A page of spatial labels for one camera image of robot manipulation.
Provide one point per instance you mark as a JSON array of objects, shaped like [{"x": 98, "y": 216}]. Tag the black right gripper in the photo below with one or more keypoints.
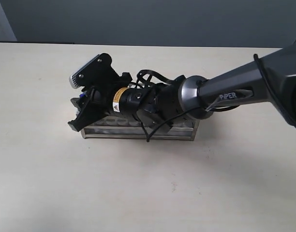
[{"x": 99, "y": 98}]

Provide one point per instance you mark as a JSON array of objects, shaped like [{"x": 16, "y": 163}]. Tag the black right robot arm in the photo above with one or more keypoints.
[{"x": 271, "y": 78}]

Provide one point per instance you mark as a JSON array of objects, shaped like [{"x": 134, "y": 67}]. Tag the stainless steel test tube rack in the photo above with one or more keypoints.
[{"x": 138, "y": 130}]

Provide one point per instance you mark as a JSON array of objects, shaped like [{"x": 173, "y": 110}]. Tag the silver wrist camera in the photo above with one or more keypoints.
[{"x": 96, "y": 72}]

